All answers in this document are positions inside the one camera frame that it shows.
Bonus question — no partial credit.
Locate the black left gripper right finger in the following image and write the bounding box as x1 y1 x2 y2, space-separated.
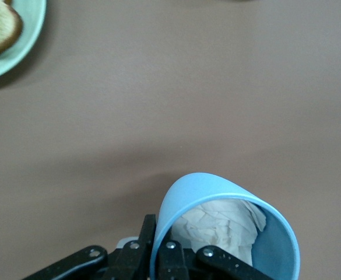
157 240 276 280

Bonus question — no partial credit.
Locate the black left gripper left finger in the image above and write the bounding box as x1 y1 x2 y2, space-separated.
21 214 157 280

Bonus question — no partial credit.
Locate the white paper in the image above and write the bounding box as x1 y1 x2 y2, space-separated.
170 198 267 268

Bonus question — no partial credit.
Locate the light blue cup with paper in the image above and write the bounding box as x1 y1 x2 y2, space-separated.
149 172 301 280

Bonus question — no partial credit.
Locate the brown table cover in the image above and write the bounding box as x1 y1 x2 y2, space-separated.
0 0 341 280

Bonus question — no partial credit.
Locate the mint green plate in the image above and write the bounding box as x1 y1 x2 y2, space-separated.
0 0 47 83

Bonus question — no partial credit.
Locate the toast bread slice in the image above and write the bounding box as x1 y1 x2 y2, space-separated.
0 0 24 61

